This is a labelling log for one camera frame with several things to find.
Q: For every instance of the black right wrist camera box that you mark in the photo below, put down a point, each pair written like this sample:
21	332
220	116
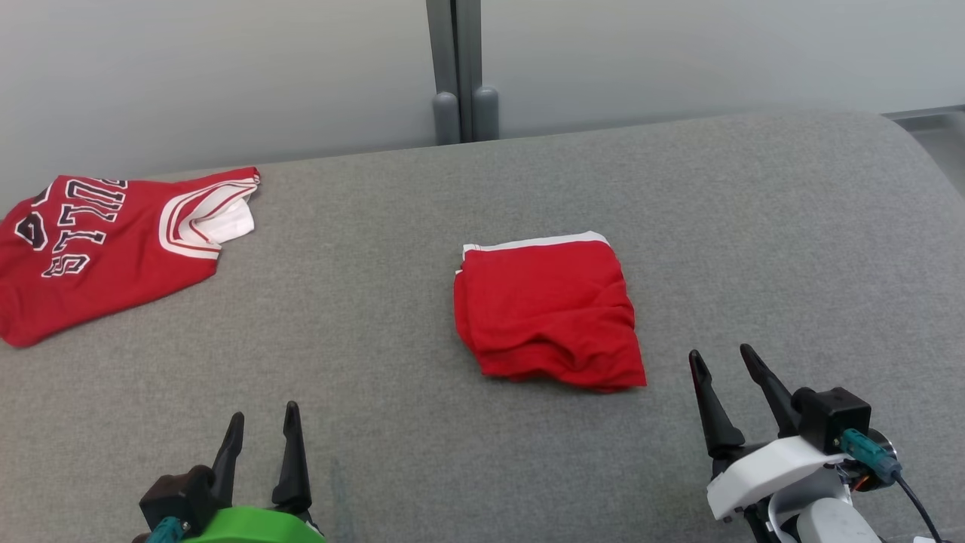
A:
833	418

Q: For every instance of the grey partition base rail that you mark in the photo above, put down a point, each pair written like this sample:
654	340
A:
927	115

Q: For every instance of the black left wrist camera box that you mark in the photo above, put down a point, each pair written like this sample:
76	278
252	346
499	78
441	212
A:
177	494

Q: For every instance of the red shorts with white waistband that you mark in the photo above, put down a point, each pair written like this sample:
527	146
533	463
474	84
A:
550	309

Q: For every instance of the grey metal partition post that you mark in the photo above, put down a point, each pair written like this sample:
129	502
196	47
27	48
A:
461	60

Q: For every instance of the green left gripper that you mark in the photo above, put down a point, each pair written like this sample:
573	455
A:
256	528

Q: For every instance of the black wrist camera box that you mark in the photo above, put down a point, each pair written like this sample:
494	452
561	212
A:
177	494
833	418

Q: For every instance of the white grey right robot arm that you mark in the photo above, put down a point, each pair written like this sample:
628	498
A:
829	524

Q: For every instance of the red basketball jersey striped trim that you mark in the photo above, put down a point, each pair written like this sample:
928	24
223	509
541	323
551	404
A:
113	271

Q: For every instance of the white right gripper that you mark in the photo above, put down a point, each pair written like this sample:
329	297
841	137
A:
769	471

